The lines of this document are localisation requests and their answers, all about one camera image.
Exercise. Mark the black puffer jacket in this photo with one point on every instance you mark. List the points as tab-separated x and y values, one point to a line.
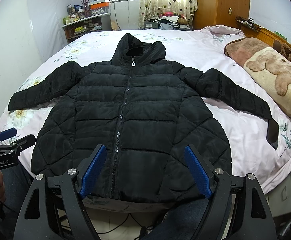
145	110

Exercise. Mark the bear pattern plush blanket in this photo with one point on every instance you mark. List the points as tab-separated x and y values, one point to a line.
267	67

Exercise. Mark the wooden shelf cabinet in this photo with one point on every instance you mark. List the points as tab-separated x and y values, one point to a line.
86	25

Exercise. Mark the black smartphone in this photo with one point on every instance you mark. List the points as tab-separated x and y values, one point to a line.
272	134

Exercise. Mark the pink floral bed quilt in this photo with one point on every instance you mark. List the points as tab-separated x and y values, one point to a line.
202	50

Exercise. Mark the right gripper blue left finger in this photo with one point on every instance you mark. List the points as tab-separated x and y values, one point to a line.
89	170

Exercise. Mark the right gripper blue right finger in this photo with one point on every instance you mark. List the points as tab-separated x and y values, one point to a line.
201	171

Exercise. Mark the orange lidded storage box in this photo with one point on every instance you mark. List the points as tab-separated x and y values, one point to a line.
98	8

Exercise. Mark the left hand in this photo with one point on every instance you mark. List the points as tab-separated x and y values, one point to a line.
2	188

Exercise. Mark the pile of clothes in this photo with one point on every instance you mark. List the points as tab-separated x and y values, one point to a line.
167	23

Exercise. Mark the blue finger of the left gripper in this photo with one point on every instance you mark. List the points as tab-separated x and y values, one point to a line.
23	143
9	133

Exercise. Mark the wooden headboard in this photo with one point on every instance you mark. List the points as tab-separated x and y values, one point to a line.
251	29

